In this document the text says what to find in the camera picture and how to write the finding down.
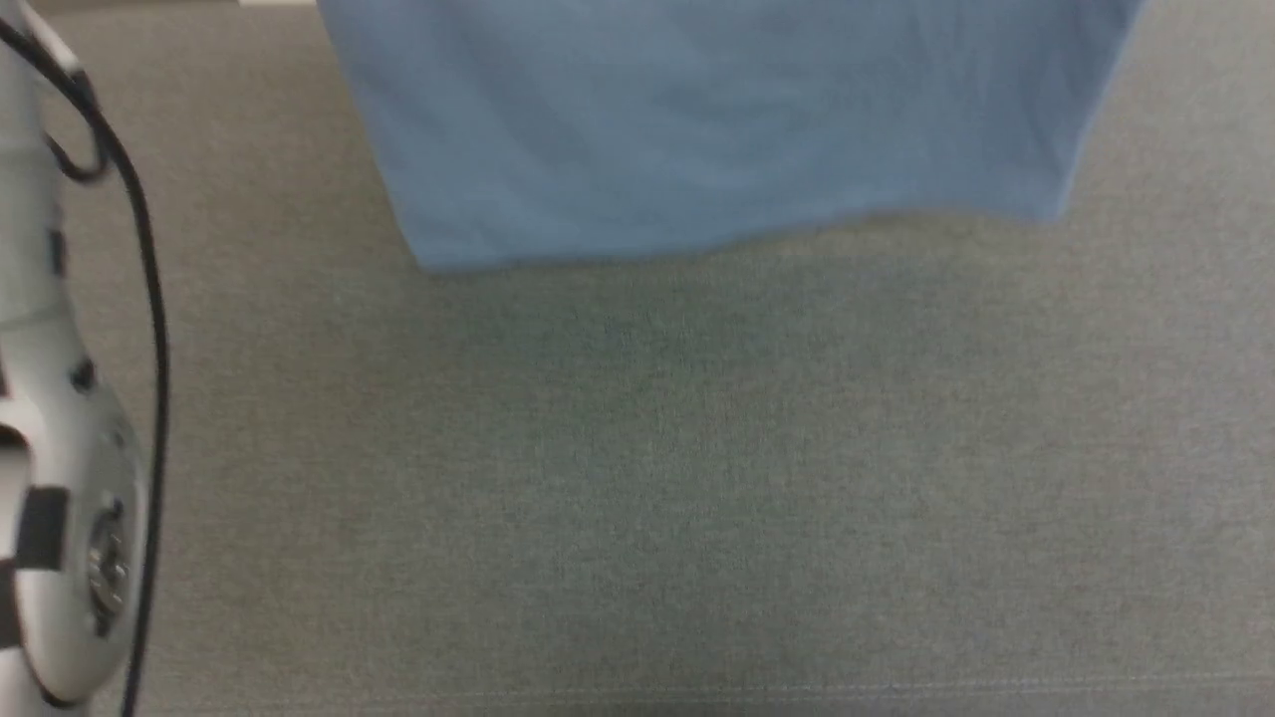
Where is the light blue shirt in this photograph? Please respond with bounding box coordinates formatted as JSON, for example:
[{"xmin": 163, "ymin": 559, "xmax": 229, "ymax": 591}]
[{"xmin": 317, "ymin": 0, "xmax": 1148, "ymax": 276}]

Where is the thin black cable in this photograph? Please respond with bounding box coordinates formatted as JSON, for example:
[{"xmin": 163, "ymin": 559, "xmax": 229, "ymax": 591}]
[{"xmin": 0, "ymin": 18, "xmax": 172, "ymax": 717}]

